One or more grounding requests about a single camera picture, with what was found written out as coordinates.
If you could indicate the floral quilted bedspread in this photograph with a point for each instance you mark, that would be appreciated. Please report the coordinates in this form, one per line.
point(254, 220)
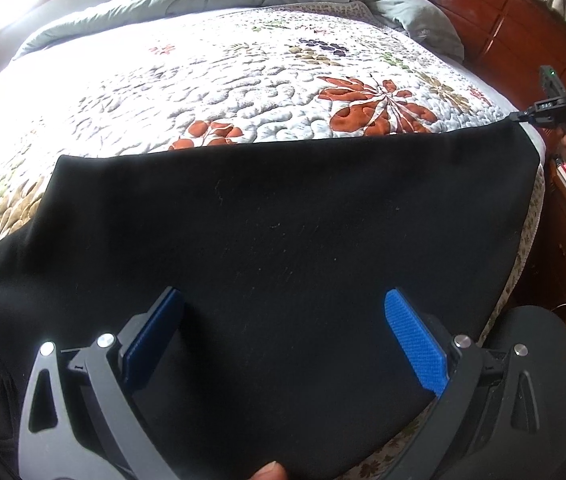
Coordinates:
point(213, 85)

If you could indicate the black pants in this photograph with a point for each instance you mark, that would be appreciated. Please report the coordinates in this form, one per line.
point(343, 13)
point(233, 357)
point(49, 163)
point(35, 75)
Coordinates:
point(283, 230)

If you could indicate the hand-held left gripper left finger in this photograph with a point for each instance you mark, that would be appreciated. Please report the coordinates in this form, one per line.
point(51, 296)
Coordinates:
point(155, 340)

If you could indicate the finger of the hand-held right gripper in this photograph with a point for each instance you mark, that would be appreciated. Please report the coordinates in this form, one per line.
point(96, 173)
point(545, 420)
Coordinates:
point(522, 116)

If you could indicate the wooden headboard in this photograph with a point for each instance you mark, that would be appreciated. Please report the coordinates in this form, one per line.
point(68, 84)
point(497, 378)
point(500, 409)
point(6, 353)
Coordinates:
point(503, 20)

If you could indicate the person's left hand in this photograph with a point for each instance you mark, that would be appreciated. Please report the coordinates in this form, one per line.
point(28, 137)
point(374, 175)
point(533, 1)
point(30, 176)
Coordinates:
point(272, 472)

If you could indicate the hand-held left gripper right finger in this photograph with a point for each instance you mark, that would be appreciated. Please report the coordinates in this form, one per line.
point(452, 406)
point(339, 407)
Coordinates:
point(415, 345)

